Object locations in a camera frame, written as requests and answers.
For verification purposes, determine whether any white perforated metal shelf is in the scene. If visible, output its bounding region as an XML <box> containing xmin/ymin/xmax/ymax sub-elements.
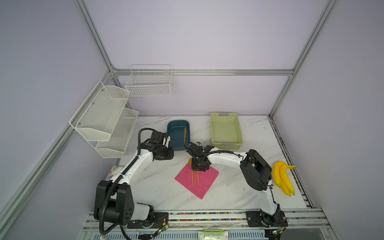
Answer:
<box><xmin>69</xmin><ymin>82</ymin><xmax>139</xmax><ymax>159</ymax></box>

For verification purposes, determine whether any white wire basket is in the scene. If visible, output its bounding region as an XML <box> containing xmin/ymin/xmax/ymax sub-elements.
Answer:
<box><xmin>125</xmin><ymin>65</ymin><xmax>174</xmax><ymax>97</ymax></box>

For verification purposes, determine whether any colourful napkin packet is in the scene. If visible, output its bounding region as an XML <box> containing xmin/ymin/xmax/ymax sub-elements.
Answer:
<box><xmin>107</xmin><ymin>166</ymin><xmax>124</xmax><ymax>181</ymax></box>

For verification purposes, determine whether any teal plastic oval tub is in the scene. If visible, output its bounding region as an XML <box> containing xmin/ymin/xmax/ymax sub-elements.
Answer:
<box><xmin>167</xmin><ymin>120</ymin><xmax>191</xmax><ymax>151</ymax></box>

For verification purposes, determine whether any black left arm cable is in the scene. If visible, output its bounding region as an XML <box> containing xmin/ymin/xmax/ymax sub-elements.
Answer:
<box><xmin>98</xmin><ymin>127</ymin><xmax>160</xmax><ymax>240</ymax></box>

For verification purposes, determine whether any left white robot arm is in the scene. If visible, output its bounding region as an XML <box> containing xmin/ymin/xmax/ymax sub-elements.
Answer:
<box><xmin>94</xmin><ymin>128</ymin><xmax>174</xmax><ymax>234</ymax></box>

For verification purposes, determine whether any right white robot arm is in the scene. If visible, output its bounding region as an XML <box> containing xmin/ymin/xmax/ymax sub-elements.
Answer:
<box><xmin>184</xmin><ymin>142</ymin><xmax>282</xmax><ymax>228</ymax></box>

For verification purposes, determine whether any yellow bananas bunch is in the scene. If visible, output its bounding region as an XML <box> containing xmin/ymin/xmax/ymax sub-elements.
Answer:
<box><xmin>273</xmin><ymin>161</ymin><xmax>296</xmax><ymax>197</ymax></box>

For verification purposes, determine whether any light green plastic basket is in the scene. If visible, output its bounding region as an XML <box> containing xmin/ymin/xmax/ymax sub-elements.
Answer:
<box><xmin>211</xmin><ymin>112</ymin><xmax>243</xmax><ymax>150</ymax></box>

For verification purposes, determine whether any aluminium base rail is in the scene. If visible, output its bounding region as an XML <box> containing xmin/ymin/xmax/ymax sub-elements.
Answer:
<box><xmin>79</xmin><ymin>207</ymin><xmax>334</xmax><ymax>240</ymax></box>

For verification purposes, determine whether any yellow plastic spoon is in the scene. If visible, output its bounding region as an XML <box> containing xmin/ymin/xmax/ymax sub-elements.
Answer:
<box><xmin>189</xmin><ymin>158</ymin><xmax>194</xmax><ymax>186</ymax></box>

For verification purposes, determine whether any aluminium frame profile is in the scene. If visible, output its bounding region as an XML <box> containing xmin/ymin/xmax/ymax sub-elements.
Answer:
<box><xmin>1</xmin><ymin>1</ymin><xmax>338</xmax><ymax>233</ymax></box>

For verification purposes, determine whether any pink paper napkin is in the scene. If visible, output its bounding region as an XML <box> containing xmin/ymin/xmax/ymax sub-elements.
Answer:
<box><xmin>175</xmin><ymin>164</ymin><xmax>219</xmax><ymax>200</ymax></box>

